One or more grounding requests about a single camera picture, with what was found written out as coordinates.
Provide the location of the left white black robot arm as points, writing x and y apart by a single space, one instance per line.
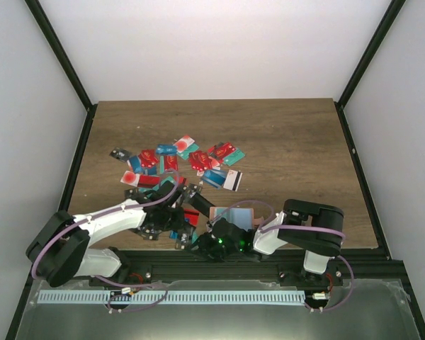
65 247

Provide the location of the black frame post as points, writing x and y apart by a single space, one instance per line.
383 28
43 22

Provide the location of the pink leather card holder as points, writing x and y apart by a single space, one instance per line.
241 217

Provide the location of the black frame right post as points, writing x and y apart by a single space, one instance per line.
383 28

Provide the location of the black aluminium front rail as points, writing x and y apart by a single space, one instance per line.
284 267

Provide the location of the red card middle top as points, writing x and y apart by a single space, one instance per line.
169 162

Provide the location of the black cards centre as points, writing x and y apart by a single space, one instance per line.
191 189

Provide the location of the white red circle card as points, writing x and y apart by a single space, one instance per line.
183 143

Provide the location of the white card black stripe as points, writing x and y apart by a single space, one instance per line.
232 180

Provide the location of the black card far left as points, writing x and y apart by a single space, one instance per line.
120 154

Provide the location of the teal card far right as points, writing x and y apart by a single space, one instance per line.
234 157

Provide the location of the white red dot card left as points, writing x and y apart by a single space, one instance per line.
130 178

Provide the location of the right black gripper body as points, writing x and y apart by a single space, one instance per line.
216 250

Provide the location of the blue card left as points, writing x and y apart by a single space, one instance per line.
135 164

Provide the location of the red cards stack front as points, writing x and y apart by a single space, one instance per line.
192 217

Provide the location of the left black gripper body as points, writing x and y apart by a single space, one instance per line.
169 222

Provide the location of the black frame left post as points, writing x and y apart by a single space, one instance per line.
43 22

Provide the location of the blue card top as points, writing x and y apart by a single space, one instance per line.
166 149

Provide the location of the black visa card front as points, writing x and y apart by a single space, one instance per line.
183 240

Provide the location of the red card centre top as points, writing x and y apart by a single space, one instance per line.
200 160

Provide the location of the red card left top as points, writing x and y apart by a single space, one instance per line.
148 158

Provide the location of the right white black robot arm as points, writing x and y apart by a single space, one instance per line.
315 228

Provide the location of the blue striped card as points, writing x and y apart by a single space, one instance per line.
215 178

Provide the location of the red card far right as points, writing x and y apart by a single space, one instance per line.
221 151

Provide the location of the black long card box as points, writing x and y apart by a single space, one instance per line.
201 204

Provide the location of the light blue slotted cable duct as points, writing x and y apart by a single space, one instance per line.
174 297

